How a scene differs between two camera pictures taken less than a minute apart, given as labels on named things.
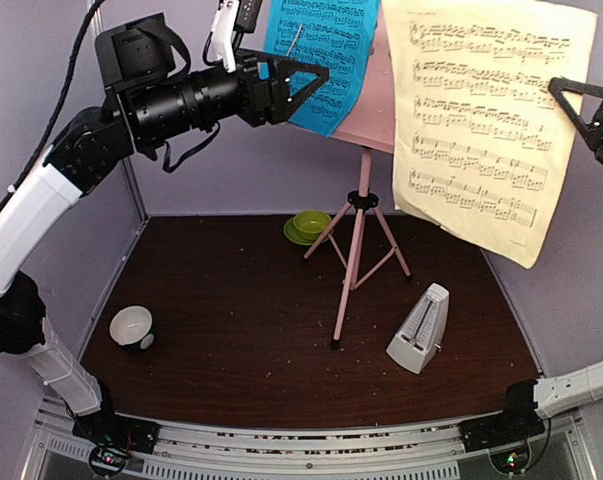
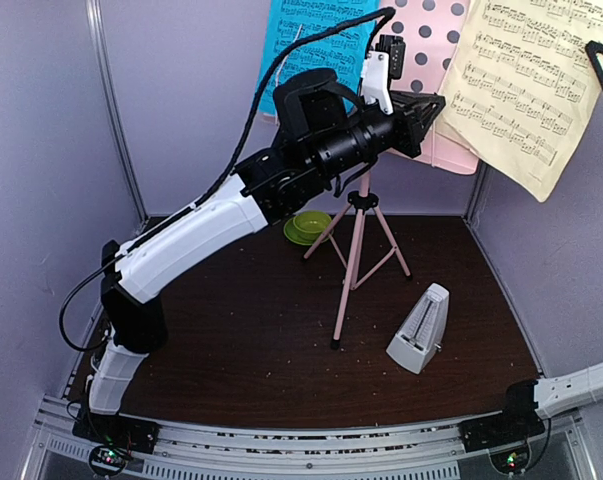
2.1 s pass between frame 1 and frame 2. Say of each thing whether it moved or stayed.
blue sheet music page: stayed
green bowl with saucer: stayed
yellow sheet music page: moved
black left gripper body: moved
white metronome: stayed
